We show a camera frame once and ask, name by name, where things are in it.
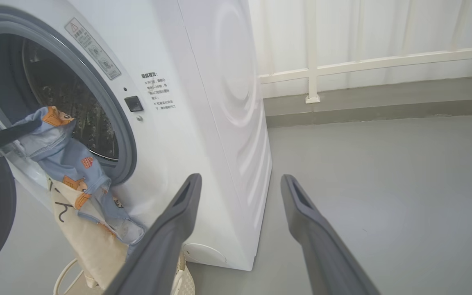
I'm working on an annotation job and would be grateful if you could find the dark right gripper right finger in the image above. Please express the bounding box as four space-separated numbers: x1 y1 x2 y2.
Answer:
280 174 380 295

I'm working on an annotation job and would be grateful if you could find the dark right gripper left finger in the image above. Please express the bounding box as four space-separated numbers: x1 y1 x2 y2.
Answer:
103 173 202 295

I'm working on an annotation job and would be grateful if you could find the blue patterned garment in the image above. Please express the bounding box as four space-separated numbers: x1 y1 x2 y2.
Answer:
13 106 146 246

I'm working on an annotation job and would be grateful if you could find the cream printed garment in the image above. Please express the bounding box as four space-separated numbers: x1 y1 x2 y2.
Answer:
47 176 138 289

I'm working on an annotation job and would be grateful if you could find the cream perforated laundry basket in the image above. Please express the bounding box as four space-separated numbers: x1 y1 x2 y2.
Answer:
54 250 195 295

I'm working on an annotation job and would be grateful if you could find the white front-load washing machine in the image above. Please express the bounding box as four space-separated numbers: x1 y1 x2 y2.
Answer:
0 0 272 272

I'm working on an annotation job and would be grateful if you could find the grey rubber door gasket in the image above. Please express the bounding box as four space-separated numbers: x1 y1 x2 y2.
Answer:
0 5 137 186

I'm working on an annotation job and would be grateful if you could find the black door latch socket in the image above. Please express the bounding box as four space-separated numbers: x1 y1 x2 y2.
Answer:
124 96 144 113

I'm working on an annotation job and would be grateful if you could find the round white filter cover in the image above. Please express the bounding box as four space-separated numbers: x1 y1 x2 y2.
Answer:
184 243 227 264

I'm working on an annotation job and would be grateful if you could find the perforated steel washer drum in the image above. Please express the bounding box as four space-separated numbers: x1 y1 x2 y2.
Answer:
22 39 120 160

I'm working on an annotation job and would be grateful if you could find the grey warning label sticker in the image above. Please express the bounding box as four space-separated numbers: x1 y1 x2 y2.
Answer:
65 17 122 80

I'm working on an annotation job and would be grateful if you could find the black printed text label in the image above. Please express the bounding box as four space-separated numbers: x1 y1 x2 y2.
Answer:
141 72 177 110

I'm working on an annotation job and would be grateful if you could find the white metal railing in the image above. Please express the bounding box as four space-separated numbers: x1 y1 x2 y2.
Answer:
259 0 472 104

